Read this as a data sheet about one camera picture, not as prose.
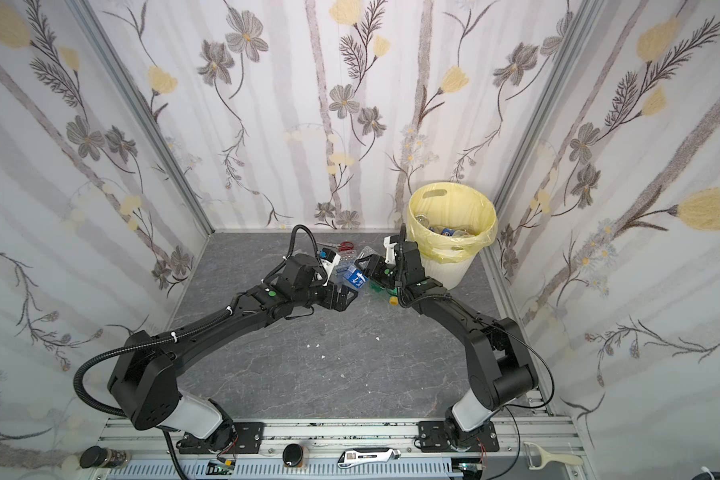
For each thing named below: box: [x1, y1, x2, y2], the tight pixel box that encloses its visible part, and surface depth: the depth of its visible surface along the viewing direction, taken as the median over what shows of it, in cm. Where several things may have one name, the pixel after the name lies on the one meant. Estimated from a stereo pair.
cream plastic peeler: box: [524, 441, 584, 470], surface depth 73 cm
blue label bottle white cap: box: [336, 264, 368, 289], surface depth 84 cm
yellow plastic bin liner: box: [407, 182, 498, 265], surface depth 96 cm
